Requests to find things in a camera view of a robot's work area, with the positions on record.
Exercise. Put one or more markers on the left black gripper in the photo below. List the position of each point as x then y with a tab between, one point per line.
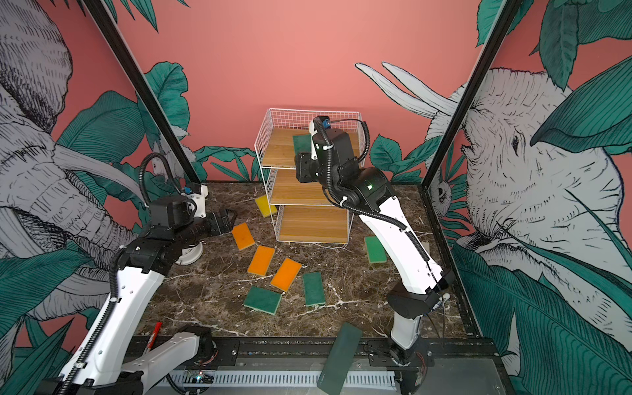
218	230

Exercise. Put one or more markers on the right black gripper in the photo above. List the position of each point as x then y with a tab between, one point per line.
305	168

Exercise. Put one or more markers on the orange sponge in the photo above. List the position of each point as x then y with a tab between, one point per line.
286	274
242	236
261	261

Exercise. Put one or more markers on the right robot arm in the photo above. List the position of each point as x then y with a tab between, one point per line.
367	193

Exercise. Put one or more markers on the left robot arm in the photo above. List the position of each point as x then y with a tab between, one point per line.
178	224

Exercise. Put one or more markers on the yellow sponge beside shelf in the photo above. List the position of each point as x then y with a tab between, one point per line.
266	208

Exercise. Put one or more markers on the white round clock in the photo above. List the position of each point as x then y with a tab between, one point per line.
190	255

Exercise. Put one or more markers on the red white marker pen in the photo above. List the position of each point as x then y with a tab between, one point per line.
154	334

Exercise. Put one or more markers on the dark green foreground sponge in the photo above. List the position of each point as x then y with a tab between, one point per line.
334	374

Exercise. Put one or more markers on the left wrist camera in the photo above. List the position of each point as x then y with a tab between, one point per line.
197	194

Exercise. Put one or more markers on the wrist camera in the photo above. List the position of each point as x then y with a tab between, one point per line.
319	138
197	194

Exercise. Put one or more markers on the white wire three-tier shelf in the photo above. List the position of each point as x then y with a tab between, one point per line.
304	215

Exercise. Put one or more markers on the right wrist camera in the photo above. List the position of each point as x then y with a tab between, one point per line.
319	138

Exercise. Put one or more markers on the left black frame post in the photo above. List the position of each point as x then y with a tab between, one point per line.
106	25

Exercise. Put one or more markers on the black frame post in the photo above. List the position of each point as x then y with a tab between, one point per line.
106	25
502	24

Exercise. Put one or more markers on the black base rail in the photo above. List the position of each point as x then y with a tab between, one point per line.
377	350

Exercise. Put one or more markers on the white slotted cable duct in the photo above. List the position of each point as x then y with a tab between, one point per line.
277	379

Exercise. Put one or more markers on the right black frame post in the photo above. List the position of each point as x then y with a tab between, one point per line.
502	24

